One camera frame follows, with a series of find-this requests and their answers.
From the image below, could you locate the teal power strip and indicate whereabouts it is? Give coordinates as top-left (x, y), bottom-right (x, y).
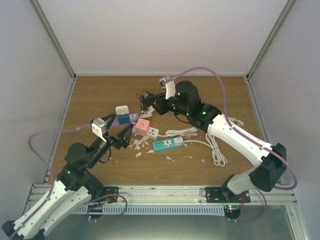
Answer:
top-left (152, 138), bottom-right (184, 153)

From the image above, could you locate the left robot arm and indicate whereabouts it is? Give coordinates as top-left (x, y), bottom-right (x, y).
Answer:
top-left (2, 113), bottom-right (134, 240)

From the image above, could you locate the pink cube adapter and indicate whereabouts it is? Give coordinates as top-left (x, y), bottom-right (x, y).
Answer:
top-left (135, 118), bottom-right (150, 136)

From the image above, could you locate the blue cube adapter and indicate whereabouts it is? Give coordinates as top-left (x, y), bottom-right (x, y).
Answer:
top-left (117, 113), bottom-right (131, 125)

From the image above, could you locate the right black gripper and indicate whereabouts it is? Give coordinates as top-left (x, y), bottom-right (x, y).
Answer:
top-left (146, 92), bottom-right (190, 117)

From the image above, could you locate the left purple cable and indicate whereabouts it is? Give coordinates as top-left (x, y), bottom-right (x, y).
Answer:
top-left (9, 124), bottom-right (95, 238)

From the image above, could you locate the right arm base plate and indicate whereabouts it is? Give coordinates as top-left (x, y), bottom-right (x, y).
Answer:
top-left (204, 186), bottom-right (251, 204)

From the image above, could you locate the pink thin cable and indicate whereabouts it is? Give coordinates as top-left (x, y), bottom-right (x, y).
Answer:
top-left (178, 132), bottom-right (198, 140)

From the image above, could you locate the white cable right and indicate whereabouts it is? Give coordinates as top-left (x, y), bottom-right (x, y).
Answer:
top-left (183, 117), bottom-right (245, 168)

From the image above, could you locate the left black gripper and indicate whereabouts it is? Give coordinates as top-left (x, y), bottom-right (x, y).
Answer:
top-left (87, 112), bottom-right (134, 168)

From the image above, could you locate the purple power strip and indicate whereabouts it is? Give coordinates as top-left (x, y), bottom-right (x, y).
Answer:
top-left (111, 112), bottom-right (139, 127)

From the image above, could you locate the black power adapter with cable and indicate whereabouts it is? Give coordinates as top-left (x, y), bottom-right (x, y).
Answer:
top-left (136, 90), bottom-right (151, 111)

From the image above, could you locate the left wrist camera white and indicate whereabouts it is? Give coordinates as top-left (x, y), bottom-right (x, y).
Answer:
top-left (91, 117), bottom-right (110, 142)

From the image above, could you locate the slotted cable duct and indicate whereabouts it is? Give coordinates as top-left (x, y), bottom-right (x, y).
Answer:
top-left (74, 204), bottom-right (225, 217)

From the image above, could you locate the white square charger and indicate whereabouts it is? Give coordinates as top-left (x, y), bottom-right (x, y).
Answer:
top-left (115, 105), bottom-right (129, 116)

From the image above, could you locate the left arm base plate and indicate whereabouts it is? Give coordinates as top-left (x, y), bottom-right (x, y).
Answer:
top-left (89, 186), bottom-right (119, 203)

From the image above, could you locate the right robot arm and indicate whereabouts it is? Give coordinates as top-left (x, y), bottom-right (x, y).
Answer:
top-left (142, 80), bottom-right (286, 203)

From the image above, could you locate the white power strip centre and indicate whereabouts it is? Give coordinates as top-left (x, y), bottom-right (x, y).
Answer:
top-left (132, 125), bottom-right (159, 140)

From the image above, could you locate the small white plug adapter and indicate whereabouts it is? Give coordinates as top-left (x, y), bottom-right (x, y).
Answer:
top-left (173, 136), bottom-right (184, 147)

